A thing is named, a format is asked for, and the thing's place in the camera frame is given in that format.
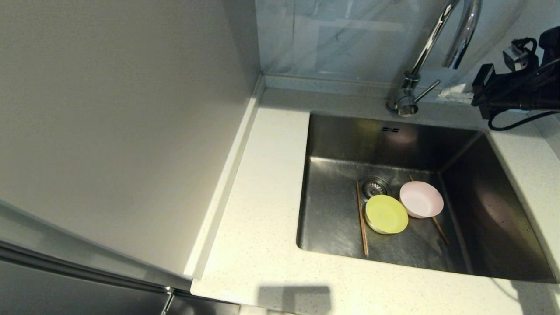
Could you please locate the chrome faucet lever rod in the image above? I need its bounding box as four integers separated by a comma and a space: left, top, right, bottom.
413, 79, 441, 102

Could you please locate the metal cabinet handle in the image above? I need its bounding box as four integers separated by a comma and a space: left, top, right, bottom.
160, 287, 175, 315

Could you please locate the yellow plastic bowl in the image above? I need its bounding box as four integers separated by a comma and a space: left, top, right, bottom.
364, 194, 409, 235

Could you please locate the pink plastic bowl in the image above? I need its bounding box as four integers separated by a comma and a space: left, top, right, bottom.
399, 180, 444, 218

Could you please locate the tall cabinet unit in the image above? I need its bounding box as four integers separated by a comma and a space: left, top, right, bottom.
0, 0, 263, 315

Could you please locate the silver cabinet rail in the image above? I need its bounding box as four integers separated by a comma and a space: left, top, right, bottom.
0, 238, 193, 294

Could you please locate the brown wooden chopstick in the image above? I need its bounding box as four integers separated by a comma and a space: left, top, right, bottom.
408, 175, 450, 245
355, 182, 369, 256

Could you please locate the stainless steel sink basin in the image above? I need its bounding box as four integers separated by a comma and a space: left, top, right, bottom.
296, 112, 558, 283

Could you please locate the round metal drain strainer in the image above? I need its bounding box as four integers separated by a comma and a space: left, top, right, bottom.
357, 175, 393, 204

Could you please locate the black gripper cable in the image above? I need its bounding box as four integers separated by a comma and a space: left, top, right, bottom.
488, 109, 560, 131

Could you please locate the chrome gooseneck faucet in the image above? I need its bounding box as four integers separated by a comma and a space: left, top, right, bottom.
385, 0, 483, 117

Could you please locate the under-counter cabinet front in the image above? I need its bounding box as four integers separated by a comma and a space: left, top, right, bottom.
168, 292, 240, 315

